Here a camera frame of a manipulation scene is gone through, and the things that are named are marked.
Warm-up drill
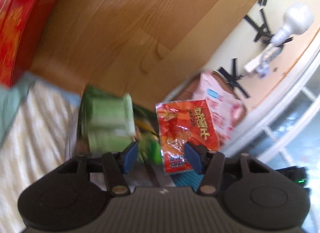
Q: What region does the green crinkled snack bag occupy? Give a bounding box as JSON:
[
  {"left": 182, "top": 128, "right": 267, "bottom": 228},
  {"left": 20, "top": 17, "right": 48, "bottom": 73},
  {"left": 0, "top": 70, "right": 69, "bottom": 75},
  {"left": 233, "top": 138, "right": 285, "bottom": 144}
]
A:
[{"left": 77, "top": 85, "right": 163, "bottom": 166}]

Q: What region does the light green snack pack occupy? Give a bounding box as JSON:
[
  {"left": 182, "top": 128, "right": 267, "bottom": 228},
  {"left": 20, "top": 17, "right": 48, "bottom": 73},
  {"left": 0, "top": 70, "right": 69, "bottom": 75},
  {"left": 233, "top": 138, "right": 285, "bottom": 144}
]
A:
[{"left": 86, "top": 94, "right": 136, "bottom": 153}]

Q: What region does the red orange snack packet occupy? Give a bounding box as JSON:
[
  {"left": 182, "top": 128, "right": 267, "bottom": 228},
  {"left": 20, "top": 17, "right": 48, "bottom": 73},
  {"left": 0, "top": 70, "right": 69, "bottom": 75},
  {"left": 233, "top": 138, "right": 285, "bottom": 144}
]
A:
[{"left": 156, "top": 100, "right": 220, "bottom": 174}]

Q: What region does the teal quilted blanket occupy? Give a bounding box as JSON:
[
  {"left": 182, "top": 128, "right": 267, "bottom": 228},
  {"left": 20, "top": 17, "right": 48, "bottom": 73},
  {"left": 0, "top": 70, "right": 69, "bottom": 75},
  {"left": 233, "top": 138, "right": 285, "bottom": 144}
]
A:
[{"left": 171, "top": 170, "right": 204, "bottom": 191}]

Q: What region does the pink fried dough twist bag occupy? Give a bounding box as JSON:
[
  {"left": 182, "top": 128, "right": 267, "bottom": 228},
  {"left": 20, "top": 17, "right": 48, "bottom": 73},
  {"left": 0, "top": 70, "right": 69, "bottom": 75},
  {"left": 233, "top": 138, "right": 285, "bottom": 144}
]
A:
[{"left": 192, "top": 71, "right": 246, "bottom": 146}]

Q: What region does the brown seat cushion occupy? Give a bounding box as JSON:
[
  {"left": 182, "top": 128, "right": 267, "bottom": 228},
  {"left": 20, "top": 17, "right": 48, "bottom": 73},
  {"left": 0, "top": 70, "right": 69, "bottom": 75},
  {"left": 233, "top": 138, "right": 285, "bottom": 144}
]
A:
[{"left": 173, "top": 71, "right": 247, "bottom": 126}]

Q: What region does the beige patterned bed sheet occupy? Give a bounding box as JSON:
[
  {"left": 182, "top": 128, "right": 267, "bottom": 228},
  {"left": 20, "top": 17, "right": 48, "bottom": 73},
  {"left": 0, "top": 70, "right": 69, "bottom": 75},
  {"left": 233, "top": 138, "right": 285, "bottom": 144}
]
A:
[{"left": 1, "top": 74, "right": 81, "bottom": 232}]

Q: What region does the white power strip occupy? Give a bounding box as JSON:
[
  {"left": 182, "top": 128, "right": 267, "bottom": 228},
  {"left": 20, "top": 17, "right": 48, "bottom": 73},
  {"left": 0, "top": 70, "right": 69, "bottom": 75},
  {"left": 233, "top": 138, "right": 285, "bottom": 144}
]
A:
[{"left": 244, "top": 44, "right": 282, "bottom": 79}]

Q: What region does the wooden headboard panel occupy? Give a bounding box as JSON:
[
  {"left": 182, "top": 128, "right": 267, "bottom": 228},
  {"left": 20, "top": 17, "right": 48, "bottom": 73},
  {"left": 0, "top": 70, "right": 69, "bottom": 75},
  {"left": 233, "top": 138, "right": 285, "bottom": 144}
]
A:
[{"left": 31, "top": 0, "right": 257, "bottom": 108}]

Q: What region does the black tape cross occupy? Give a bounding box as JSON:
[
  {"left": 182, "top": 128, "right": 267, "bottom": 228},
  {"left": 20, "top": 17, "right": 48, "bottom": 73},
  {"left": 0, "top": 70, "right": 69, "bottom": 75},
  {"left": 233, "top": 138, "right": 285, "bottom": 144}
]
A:
[{"left": 216, "top": 0, "right": 295, "bottom": 99}]

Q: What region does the red cashew biscuit gift box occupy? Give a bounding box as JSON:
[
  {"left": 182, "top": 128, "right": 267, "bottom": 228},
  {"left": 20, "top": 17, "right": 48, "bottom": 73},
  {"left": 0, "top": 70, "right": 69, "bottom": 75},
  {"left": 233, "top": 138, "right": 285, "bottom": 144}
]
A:
[{"left": 1, "top": 0, "right": 57, "bottom": 88}]

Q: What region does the white window frame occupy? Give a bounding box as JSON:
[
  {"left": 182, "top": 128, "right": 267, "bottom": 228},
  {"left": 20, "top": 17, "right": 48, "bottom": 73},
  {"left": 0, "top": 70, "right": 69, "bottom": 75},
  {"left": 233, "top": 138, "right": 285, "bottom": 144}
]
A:
[{"left": 224, "top": 45, "right": 320, "bottom": 169}]

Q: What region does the white wall plug adapter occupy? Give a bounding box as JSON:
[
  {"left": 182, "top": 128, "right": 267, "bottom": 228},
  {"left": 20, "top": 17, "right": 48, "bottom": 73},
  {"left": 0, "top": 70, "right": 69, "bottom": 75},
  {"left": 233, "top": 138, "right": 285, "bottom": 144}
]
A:
[{"left": 270, "top": 6, "right": 314, "bottom": 46}]

